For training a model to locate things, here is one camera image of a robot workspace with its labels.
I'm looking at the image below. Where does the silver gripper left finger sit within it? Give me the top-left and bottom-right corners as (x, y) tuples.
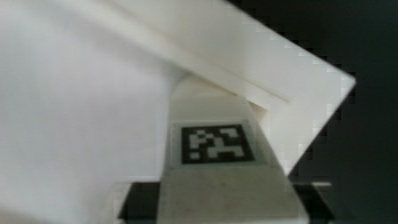
(99, 182), (159, 224)

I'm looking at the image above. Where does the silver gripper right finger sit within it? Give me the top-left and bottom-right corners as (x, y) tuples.
(292, 183), (333, 224)

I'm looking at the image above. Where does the white square table top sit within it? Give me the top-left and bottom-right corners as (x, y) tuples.
(0, 0), (355, 224)

